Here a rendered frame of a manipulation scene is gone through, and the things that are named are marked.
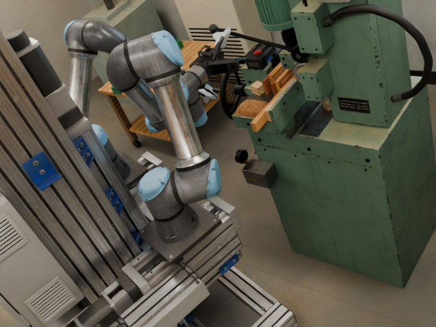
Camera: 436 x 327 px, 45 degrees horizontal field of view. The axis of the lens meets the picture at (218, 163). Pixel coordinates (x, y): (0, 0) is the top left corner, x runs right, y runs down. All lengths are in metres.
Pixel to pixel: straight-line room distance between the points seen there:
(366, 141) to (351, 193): 0.27
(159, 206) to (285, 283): 1.06
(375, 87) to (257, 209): 1.32
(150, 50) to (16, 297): 0.86
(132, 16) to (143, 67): 2.59
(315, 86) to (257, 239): 1.19
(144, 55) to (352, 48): 0.68
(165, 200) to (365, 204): 0.83
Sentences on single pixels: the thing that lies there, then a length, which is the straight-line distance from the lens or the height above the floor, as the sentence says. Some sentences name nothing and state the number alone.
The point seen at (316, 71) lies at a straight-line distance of 1.83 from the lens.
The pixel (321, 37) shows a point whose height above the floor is 1.21.
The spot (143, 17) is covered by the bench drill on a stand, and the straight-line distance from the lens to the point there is 4.24.
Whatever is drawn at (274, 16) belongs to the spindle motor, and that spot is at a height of 1.22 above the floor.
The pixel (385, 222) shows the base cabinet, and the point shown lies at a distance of 2.16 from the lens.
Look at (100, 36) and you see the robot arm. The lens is 2.09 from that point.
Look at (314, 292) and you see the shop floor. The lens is 2.52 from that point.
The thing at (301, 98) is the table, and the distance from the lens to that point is 2.09.
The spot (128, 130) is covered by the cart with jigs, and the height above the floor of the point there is 0.17.
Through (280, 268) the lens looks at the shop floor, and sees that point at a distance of 2.65.
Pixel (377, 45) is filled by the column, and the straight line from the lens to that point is 1.78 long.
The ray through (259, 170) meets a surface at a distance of 2.22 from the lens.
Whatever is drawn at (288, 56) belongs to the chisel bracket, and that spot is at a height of 1.03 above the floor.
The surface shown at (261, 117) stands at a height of 0.93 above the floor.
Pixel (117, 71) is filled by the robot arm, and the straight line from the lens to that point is 1.62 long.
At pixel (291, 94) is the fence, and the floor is 0.93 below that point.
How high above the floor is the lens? 2.01
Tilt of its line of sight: 37 degrees down
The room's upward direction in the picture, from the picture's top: 23 degrees counter-clockwise
